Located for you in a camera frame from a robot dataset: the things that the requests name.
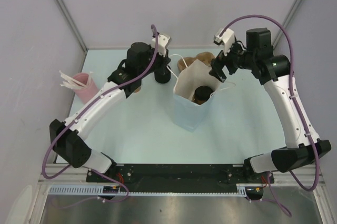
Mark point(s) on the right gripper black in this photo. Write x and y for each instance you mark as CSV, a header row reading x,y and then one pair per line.
x,y
217,64

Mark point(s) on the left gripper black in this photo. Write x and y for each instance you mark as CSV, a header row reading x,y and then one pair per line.
x,y
164,61

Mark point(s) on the brown pulp cup carrier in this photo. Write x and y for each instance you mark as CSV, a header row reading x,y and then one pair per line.
x,y
198,101

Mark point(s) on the light blue paper bag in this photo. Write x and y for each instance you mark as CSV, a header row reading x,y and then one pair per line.
x,y
193,92

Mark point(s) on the pink cup holder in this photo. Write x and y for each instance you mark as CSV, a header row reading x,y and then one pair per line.
x,y
86,93

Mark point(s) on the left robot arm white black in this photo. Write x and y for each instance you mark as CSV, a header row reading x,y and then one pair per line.
x,y
68,136

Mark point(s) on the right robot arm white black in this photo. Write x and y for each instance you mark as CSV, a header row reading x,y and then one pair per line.
x,y
303,144

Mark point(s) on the stack of black lids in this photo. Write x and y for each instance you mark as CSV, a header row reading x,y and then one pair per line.
x,y
162,76

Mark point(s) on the brown cup carrier stack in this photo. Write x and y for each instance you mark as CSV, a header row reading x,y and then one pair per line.
x,y
200,59

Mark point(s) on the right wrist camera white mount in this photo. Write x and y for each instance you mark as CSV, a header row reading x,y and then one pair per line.
x,y
226,38

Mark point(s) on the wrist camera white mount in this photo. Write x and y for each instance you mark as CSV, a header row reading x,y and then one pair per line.
x,y
163,42
226,38

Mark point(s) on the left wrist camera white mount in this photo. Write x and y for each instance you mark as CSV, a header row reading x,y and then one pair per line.
x,y
163,42

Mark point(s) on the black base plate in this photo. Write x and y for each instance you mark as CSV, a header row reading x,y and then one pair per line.
x,y
185,178

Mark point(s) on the aluminium frame rail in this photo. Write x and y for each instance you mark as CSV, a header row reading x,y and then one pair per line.
x,y
71,176

